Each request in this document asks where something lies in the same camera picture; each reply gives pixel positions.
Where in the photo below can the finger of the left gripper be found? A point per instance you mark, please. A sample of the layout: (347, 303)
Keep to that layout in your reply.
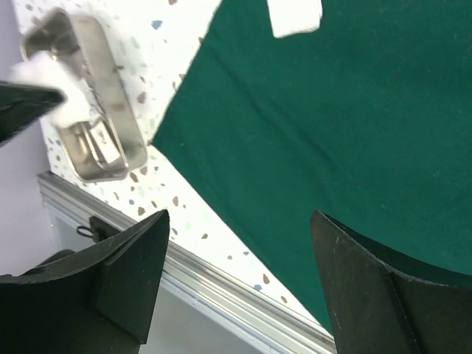
(21, 105)

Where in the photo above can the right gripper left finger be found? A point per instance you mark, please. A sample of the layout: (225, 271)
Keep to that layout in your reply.
(97, 300)

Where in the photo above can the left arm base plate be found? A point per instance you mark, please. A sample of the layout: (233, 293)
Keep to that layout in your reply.
(97, 230)

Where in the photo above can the white gauze pad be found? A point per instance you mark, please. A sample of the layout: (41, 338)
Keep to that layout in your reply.
(291, 17)
(42, 70)

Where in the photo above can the stainless steel instrument tray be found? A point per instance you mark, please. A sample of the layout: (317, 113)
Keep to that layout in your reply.
(109, 145)

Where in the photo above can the green surgical drape cloth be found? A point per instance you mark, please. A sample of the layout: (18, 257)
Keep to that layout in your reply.
(367, 119)

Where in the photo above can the aluminium rail frame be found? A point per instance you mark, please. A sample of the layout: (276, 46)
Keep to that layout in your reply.
(243, 311)

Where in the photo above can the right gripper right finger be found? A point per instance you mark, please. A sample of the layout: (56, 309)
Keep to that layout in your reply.
(383, 301)

